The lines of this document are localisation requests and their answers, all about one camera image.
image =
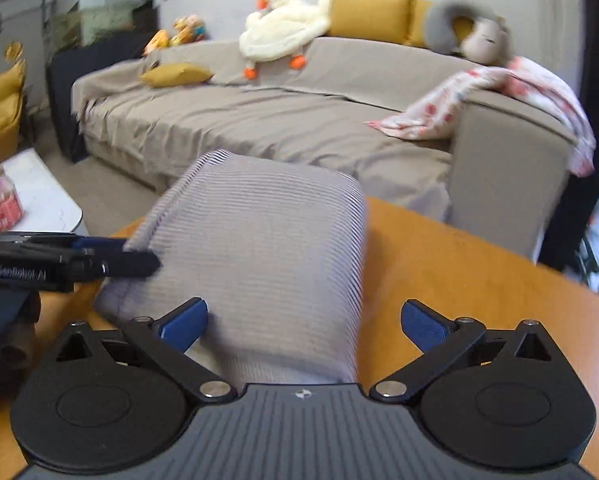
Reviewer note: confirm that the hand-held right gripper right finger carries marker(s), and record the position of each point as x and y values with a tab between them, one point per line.
422	327

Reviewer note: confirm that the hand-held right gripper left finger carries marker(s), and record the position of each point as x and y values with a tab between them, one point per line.
184	327

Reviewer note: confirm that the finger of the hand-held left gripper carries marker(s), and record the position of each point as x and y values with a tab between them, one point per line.
99	244
129	262

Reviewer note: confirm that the striped beige garment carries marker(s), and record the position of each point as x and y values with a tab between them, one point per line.
259	250

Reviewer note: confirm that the person's left hand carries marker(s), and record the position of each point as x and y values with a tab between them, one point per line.
21	342

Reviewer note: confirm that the red printed jar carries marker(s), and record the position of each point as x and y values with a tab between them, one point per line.
3	202

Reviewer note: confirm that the white coffee table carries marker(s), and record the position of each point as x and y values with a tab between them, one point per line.
44	195

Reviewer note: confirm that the black cabinet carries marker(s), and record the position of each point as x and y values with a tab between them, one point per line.
64	105

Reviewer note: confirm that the grey fabric sofa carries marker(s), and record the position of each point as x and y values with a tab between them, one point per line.
504	175

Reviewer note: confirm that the small yellow cushion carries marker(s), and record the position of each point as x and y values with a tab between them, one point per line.
177	74

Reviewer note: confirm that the orange plush toy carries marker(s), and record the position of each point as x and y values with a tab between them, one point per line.
157	42
189	30

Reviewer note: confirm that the glass fish tank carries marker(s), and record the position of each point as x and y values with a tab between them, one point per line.
104	15

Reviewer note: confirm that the floral pink blanket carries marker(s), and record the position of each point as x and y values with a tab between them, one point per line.
519	85

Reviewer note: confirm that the white duck plush toy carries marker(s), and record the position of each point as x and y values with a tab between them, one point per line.
279	30

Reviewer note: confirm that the beige plush toy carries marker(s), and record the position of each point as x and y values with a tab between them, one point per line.
487	40

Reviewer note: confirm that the grey neck pillow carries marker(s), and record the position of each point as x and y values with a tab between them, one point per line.
437	27

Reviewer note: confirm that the large yellow cushion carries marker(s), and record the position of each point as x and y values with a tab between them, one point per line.
417	22
369	19

